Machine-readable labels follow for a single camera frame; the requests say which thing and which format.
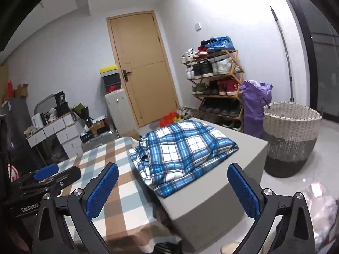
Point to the purple bag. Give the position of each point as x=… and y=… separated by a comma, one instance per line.
x=254, y=105

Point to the large flat cardboard box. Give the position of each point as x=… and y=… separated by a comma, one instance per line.
x=4, y=84

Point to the checkered bed cover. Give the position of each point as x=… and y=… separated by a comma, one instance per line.
x=127, y=217

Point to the yellow toy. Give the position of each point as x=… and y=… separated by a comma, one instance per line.
x=179, y=118

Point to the grey storage bench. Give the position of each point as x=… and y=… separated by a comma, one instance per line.
x=212, y=203

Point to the white upright suitcase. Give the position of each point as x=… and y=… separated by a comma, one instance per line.
x=120, y=113

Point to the open cardboard box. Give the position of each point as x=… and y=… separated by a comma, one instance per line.
x=21, y=91

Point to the green wrapped bouquet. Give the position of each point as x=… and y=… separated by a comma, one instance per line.
x=80, y=111

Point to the brown cardboard box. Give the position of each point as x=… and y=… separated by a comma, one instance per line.
x=98, y=125

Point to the clear plastic bag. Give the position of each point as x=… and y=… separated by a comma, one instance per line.
x=323, y=211

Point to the white desk with drawers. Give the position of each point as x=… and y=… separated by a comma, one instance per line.
x=68, y=137

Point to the silver suitcase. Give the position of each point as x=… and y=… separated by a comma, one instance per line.
x=100, y=143

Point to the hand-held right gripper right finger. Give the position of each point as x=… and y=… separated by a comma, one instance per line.
x=243, y=193

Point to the blue plaid shirt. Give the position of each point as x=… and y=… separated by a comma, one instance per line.
x=185, y=150

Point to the black printed box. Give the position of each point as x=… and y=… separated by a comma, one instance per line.
x=60, y=98

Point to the orange bag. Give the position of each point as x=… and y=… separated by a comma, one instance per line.
x=166, y=119

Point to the dark grey fridge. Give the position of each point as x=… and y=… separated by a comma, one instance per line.
x=16, y=127

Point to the red and white pillow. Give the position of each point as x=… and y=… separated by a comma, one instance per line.
x=12, y=173

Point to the woven laundry basket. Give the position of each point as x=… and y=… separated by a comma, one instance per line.
x=291, y=137

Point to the tan wooden door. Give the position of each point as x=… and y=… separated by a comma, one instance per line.
x=143, y=71

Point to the white light switch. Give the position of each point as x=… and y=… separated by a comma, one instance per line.
x=198, y=26

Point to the grey framed mirror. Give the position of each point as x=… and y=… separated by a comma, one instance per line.
x=43, y=103

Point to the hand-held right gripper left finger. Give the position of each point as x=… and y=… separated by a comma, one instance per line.
x=102, y=190

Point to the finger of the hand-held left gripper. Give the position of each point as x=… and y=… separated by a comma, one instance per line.
x=68, y=176
x=46, y=172

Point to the dark glass sliding door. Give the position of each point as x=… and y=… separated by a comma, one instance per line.
x=325, y=71

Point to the black shoe box red logo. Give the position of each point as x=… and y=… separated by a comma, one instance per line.
x=111, y=88

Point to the white electric kettle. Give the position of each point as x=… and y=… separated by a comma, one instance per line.
x=37, y=120

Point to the grey metal pole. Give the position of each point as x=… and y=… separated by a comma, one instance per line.
x=287, y=58

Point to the black slipper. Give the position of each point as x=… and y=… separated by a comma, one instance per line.
x=166, y=248

